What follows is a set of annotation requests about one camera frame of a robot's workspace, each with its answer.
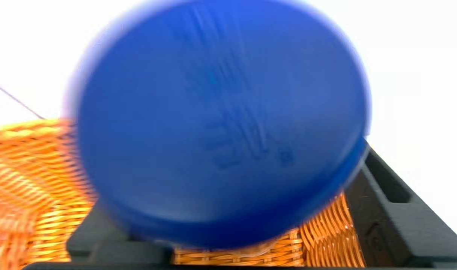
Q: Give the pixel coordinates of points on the orange wicker basket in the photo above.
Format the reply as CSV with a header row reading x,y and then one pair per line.
x,y
33,180

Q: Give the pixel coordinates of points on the white bottle with blue cap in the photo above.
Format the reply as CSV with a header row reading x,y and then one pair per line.
x,y
221,120

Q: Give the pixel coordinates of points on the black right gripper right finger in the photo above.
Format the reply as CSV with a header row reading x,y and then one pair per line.
x,y
401,225

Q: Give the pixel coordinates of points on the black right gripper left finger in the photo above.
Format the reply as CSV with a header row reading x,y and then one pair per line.
x,y
101,243

